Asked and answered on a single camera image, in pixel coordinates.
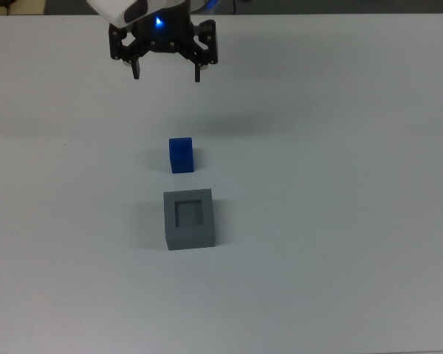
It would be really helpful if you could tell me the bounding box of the blue block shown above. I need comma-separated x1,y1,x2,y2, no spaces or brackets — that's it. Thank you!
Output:
168,136,196,175

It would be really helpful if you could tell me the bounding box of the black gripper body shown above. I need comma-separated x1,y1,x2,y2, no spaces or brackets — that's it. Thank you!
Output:
128,12,199,55

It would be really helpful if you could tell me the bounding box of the grey hollow cuboid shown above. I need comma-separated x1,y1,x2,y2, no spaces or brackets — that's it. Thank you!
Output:
162,188,218,252

